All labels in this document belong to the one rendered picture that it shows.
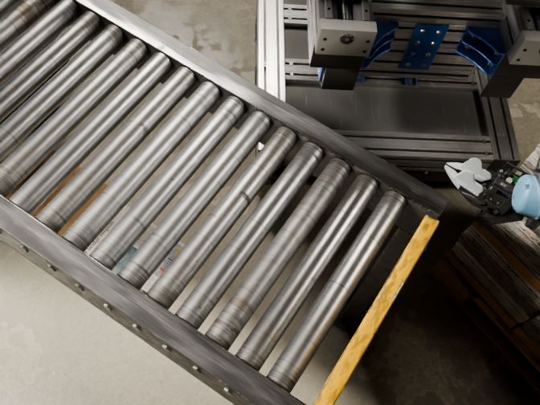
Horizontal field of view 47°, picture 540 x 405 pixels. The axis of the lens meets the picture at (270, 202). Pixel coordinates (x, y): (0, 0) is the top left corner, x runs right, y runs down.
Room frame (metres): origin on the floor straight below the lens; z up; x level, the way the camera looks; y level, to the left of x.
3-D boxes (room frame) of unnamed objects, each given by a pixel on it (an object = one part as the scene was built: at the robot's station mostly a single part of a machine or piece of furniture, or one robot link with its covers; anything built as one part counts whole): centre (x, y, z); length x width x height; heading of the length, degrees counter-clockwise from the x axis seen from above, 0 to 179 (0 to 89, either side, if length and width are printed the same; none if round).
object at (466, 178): (0.70, -0.38, 0.79); 0.09 x 0.03 x 0.06; 66
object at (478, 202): (0.67, -0.42, 0.77); 0.09 x 0.05 x 0.02; 66
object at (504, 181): (0.67, -0.49, 0.79); 0.12 x 0.08 x 0.09; 66
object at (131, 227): (0.58, 0.20, 0.77); 0.47 x 0.05 x 0.05; 156
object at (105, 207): (0.60, 0.26, 0.77); 0.47 x 0.05 x 0.05; 156
